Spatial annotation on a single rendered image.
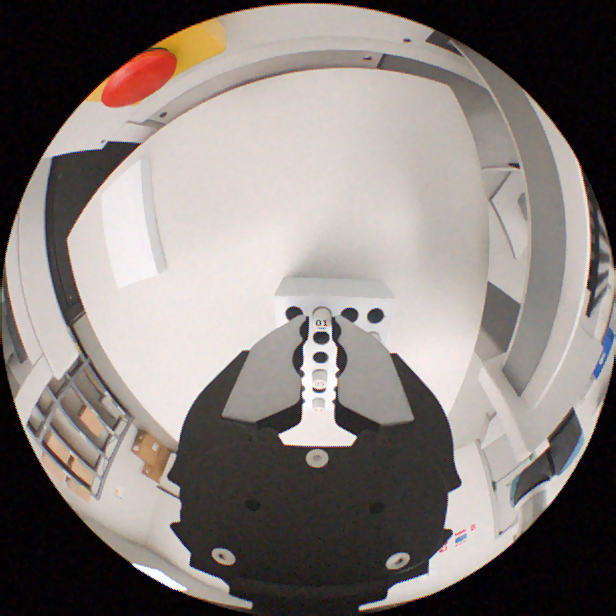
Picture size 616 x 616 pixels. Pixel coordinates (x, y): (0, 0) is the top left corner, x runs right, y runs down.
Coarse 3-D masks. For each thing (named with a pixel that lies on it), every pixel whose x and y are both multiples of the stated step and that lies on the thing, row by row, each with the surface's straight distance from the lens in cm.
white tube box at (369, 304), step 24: (288, 288) 15; (312, 288) 15; (336, 288) 15; (360, 288) 16; (384, 288) 16; (288, 312) 16; (312, 312) 15; (336, 312) 15; (360, 312) 15; (384, 312) 15; (312, 336) 16; (384, 336) 16; (312, 360) 17; (336, 384) 19
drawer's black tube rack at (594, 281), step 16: (592, 192) 19; (592, 208) 19; (592, 224) 30; (592, 240) 29; (608, 240) 31; (592, 256) 29; (608, 256) 31; (592, 272) 27; (608, 272) 34; (592, 288) 19
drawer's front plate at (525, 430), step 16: (576, 336) 37; (576, 352) 33; (592, 352) 37; (496, 368) 21; (560, 368) 27; (576, 368) 30; (592, 368) 34; (496, 384) 20; (560, 384) 25; (576, 384) 28; (496, 400) 20; (512, 400) 19; (544, 400) 22; (560, 400) 24; (512, 416) 19; (528, 416) 20; (544, 416) 21; (560, 416) 22; (512, 432) 19; (528, 432) 19; (544, 432) 20; (512, 448) 19; (528, 448) 18
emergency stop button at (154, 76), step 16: (128, 64) 12; (144, 64) 12; (160, 64) 12; (176, 64) 13; (112, 80) 12; (128, 80) 12; (144, 80) 12; (160, 80) 12; (112, 96) 12; (128, 96) 13; (144, 96) 13
